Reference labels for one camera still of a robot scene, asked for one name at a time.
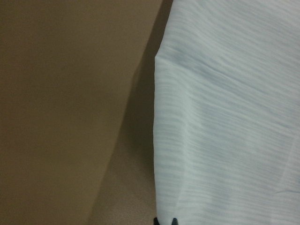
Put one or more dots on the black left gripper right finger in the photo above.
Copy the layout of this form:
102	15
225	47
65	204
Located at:
174	221

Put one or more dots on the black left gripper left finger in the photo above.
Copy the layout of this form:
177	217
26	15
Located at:
155	221

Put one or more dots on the light blue button-up shirt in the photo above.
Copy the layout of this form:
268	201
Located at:
227	113

